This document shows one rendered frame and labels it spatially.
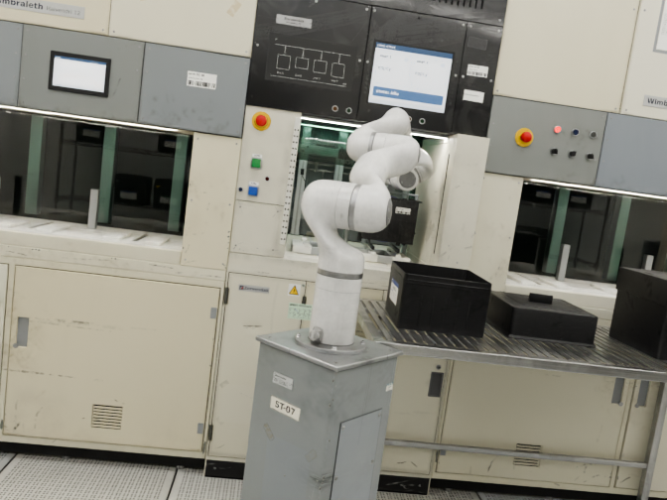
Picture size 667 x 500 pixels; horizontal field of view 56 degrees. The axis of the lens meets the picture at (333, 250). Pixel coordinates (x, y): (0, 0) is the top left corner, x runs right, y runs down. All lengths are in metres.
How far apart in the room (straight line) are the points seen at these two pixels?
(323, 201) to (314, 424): 0.54
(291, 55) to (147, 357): 1.21
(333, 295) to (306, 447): 0.38
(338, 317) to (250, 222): 0.82
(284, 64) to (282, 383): 1.18
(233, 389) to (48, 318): 0.71
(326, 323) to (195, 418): 1.02
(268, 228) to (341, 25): 0.77
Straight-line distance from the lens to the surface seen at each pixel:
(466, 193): 2.35
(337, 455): 1.62
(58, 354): 2.52
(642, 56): 2.69
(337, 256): 1.57
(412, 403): 2.52
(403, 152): 1.87
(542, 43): 2.54
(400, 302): 1.95
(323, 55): 2.33
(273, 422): 1.68
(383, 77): 2.35
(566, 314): 2.15
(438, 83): 2.38
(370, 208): 1.55
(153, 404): 2.50
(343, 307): 1.60
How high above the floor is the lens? 1.20
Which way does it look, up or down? 7 degrees down
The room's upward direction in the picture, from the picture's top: 8 degrees clockwise
